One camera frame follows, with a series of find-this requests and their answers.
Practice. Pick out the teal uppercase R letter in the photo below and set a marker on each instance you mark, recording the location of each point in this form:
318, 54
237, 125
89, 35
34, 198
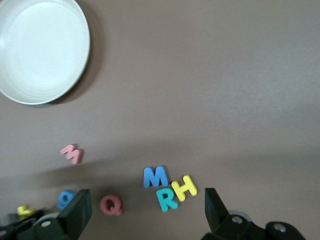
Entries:
165, 200

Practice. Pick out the red lowercase w letter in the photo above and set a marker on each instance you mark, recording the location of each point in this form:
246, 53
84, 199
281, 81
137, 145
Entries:
73, 155

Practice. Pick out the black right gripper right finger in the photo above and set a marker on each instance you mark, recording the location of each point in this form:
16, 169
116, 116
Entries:
217, 220

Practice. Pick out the yellow uppercase H letter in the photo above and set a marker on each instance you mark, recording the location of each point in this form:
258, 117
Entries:
184, 188

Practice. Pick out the red uppercase Q letter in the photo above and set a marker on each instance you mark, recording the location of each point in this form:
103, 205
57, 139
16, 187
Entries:
104, 205

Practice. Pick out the yellow lowercase h letter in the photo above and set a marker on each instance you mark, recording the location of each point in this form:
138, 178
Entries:
23, 211

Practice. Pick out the blue lowercase g letter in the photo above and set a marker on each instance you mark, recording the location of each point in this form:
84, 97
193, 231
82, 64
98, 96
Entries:
62, 203

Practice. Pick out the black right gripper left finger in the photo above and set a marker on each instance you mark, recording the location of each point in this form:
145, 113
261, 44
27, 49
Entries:
72, 217

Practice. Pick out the blue uppercase M letter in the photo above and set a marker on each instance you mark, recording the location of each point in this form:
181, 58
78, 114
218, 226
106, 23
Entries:
150, 177

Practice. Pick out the cream plate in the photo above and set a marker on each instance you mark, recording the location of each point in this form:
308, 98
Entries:
37, 50

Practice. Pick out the brown table cover sheet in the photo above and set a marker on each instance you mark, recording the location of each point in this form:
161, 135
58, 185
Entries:
200, 75

